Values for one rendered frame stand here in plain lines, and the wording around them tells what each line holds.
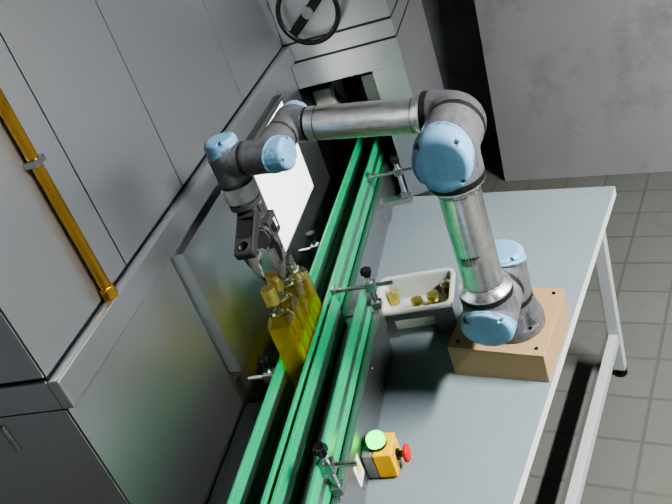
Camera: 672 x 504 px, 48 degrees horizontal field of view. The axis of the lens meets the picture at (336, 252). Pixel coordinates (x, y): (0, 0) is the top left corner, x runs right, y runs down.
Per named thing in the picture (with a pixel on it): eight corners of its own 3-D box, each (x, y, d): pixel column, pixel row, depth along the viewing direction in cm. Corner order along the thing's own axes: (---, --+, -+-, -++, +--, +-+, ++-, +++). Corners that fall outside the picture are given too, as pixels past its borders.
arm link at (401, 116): (491, 69, 151) (274, 91, 171) (480, 96, 143) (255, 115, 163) (499, 120, 157) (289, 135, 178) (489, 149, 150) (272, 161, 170)
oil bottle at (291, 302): (302, 358, 194) (273, 291, 183) (322, 355, 192) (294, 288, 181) (297, 373, 189) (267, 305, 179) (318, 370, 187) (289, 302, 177)
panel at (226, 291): (308, 189, 254) (273, 95, 238) (316, 187, 253) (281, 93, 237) (229, 372, 181) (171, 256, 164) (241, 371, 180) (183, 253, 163)
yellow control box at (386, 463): (374, 456, 175) (364, 433, 172) (405, 453, 173) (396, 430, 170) (369, 480, 170) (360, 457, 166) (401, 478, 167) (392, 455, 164)
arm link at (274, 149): (295, 118, 160) (251, 125, 165) (275, 146, 152) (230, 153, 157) (308, 150, 165) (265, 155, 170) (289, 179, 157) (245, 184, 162)
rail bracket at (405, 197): (381, 216, 264) (363, 159, 253) (429, 208, 258) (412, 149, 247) (380, 224, 260) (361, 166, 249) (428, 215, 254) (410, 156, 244)
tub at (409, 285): (387, 301, 225) (379, 277, 221) (462, 290, 218) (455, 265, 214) (380, 339, 211) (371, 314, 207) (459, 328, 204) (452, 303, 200)
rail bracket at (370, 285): (341, 308, 206) (326, 271, 200) (400, 300, 201) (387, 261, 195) (339, 315, 203) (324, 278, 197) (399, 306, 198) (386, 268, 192)
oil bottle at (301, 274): (311, 329, 203) (284, 264, 193) (331, 326, 201) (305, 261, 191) (307, 343, 198) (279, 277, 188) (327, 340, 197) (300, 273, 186)
